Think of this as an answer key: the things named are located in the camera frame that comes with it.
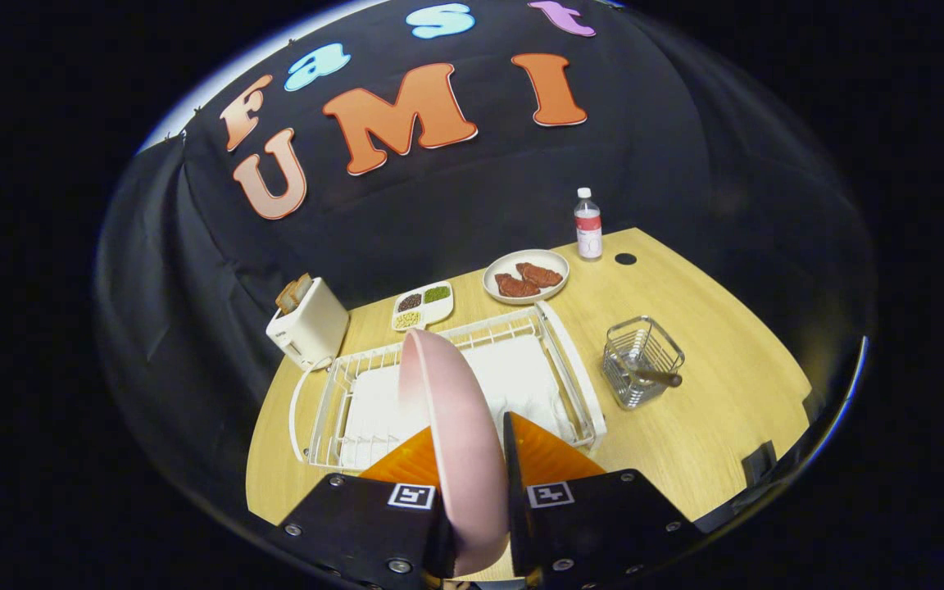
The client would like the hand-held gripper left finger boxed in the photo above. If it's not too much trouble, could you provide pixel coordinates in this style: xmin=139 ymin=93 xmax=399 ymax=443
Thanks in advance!
xmin=271 ymin=426 xmax=456 ymax=590

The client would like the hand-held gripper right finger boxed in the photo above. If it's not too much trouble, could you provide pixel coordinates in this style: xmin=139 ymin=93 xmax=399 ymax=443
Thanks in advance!
xmin=503 ymin=411 xmax=706 ymax=590

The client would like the pink plate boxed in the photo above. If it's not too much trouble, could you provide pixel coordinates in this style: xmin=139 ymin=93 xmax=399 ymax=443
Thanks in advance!
xmin=397 ymin=328 xmax=511 ymax=577

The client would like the white wire dish rack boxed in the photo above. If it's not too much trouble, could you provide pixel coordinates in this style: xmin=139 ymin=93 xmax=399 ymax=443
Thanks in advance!
xmin=288 ymin=300 xmax=607 ymax=473

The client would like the metal wire basket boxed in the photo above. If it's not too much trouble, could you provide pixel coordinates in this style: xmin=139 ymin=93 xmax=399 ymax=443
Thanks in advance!
xmin=601 ymin=315 xmax=686 ymax=411

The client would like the dark-handled metal spoon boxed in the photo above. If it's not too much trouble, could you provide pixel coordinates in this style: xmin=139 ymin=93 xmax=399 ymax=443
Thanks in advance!
xmin=628 ymin=367 xmax=683 ymax=388

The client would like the white divided snack dish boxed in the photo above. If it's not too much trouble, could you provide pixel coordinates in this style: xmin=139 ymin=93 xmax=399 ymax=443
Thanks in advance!
xmin=391 ymin=280 xmax=455 ymax=333

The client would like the beige plate with meat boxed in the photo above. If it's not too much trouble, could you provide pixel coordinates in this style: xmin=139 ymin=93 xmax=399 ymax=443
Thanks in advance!
xmin=483 ymin=248 xmax=570 ymax=306

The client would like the white toaster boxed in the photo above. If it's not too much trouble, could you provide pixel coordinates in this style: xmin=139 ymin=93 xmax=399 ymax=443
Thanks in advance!
xmin=265 ymin=277 xmax=351 ymax=371

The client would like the brown meat slice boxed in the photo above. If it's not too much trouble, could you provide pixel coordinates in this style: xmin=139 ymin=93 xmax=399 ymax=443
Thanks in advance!
xmin=515 ymin=262 xmax=564 ymax=288
xmin=495 ymin=273 xmax=541 ymax=298

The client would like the red-label plastic water bottle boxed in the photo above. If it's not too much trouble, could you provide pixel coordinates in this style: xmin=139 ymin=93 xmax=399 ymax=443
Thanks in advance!
xmin=574 ymin=187 xmax=604 ymax=261

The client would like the black backdrop cloth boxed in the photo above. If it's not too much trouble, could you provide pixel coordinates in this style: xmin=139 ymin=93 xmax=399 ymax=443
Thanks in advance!
xmin=95 ymin=0 xmax=878 ymax=525

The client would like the black table edge bracket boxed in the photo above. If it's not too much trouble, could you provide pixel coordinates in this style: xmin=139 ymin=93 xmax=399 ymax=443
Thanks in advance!
xmin=741 ymin=440 xmax=778 ymax=490

